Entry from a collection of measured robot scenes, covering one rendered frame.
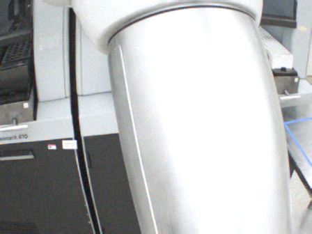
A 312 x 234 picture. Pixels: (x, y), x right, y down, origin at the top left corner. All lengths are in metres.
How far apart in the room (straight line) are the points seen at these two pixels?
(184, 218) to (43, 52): 0.88
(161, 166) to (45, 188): 1.03
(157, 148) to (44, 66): 0.87
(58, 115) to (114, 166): 0.24
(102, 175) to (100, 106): 0.22
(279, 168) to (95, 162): 0.96
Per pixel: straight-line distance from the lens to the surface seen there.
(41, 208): 1.29
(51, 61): 1.03
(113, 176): 1.17
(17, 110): 1.01
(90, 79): 1.07
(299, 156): 0.81
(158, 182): 0.19
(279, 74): 1.16
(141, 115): 0.19
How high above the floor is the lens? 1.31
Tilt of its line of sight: 35 degrees down
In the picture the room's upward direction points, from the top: 2 degrees clockwise
